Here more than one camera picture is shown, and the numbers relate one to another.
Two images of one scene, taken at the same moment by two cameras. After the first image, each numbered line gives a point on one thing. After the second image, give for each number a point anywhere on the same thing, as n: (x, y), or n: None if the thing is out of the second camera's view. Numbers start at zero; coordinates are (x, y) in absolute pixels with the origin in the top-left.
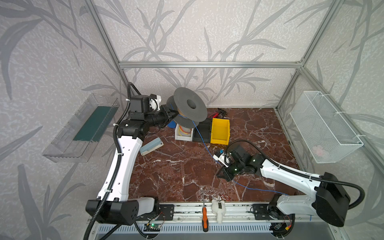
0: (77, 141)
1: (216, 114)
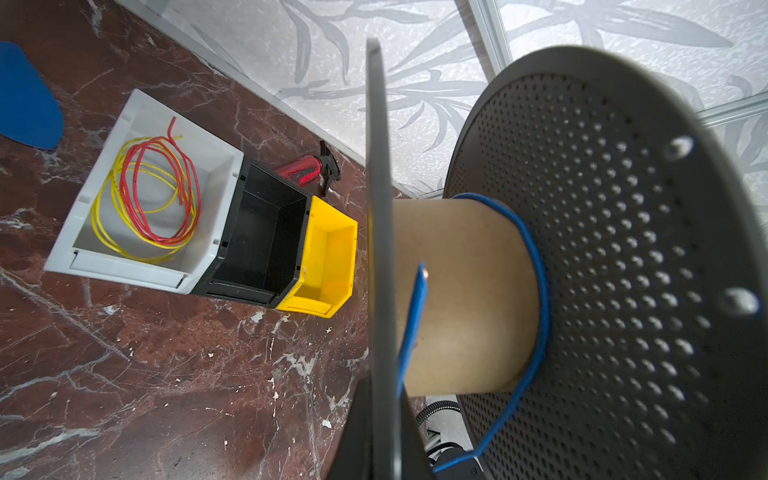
0: None
1: (309, 170)
